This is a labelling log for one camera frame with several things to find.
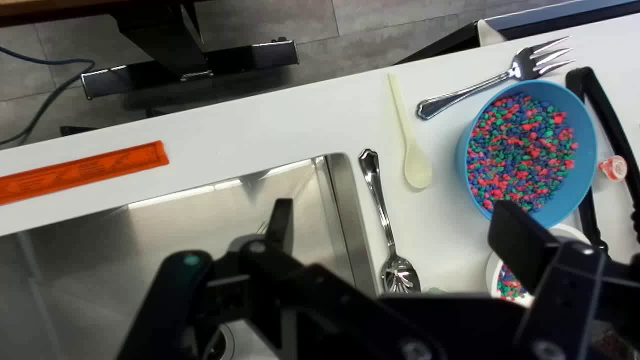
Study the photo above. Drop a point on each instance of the silver metal fork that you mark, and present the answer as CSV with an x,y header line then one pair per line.
x,y
527,64

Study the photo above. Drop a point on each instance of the orange tape strip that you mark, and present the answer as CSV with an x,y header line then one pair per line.
x,y
80,173

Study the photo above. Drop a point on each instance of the cream plastic spoon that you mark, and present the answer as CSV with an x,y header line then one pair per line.
x,y
416,170

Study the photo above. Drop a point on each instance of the stainless steel sink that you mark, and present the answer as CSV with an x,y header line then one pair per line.
x,y
201,240

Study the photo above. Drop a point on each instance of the silver metal spoon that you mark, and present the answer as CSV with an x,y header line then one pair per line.
x,y
399,272

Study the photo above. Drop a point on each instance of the dark blue panel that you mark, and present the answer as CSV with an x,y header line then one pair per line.
x,y
553,13

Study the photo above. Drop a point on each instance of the black stand base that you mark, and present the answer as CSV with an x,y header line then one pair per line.
x,y
172,41

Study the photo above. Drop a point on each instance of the white bowl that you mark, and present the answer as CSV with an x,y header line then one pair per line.
x,y
498,272

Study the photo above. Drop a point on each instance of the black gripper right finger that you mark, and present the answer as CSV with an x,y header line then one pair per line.
x,y
527,243

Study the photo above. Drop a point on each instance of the small pink cap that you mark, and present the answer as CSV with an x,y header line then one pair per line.
x,y
615,168

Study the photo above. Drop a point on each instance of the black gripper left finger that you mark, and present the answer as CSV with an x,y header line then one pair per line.
x,y
280,222

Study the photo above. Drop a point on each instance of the wooden base board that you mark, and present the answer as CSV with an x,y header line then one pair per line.
x,y
52,8

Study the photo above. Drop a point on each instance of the blue bowl with colourful cereal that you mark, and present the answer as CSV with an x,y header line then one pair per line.
x,y
527,152

